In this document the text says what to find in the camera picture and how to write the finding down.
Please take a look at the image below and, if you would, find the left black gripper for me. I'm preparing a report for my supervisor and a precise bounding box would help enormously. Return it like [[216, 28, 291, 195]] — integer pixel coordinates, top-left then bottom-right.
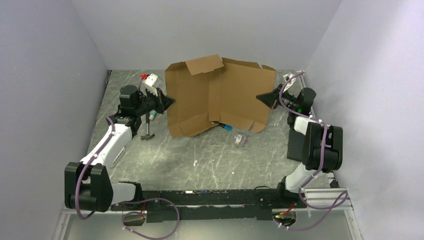
[[135, 86, 176, 116]]

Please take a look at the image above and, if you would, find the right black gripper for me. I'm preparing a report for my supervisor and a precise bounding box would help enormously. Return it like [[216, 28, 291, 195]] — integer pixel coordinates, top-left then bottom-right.
[[256, 84, 299, 111]]

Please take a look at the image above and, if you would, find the brown cardboard box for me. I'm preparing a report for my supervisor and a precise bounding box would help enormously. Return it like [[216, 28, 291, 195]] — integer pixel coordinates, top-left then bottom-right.
[[164, 54, 276, 139]]

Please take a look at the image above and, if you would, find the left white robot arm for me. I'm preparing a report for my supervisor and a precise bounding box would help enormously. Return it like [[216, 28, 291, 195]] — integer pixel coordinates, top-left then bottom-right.
[[64, 85, 175, 220]]

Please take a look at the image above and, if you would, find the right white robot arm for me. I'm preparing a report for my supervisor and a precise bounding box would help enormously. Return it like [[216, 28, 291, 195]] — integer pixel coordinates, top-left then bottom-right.
[[256, 85, 343, 208]]

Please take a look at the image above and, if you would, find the green white glue stick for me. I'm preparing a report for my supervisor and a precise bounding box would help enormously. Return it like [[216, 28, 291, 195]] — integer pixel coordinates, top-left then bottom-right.
[[148, 110, 158, 121]]

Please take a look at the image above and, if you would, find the black blue marker pen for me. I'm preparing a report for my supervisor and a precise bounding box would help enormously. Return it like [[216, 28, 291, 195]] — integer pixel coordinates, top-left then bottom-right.
[[213, 121, 233, 132]]

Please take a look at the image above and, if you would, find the right black rectangular pad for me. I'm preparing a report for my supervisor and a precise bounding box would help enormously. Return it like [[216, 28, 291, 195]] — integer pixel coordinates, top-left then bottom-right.
[[287, 129, 305, 162]]

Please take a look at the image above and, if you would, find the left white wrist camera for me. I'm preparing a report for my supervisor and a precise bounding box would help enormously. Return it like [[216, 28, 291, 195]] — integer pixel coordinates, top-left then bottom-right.
[[140, 73, 162, 97]]

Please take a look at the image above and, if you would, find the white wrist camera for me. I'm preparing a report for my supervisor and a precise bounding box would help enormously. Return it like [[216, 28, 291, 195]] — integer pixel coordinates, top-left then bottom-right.
[[140, 73, 162, 97], [283, 73, 296, 91]]

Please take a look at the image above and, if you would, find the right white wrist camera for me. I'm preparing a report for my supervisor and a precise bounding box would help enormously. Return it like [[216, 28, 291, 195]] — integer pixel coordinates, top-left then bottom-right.
[[283, 73, 296, 91]]

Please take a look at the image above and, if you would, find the black handled claw hammer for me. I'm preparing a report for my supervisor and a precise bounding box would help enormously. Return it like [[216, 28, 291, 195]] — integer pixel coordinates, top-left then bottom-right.
[[140, 113, 155, 141]]

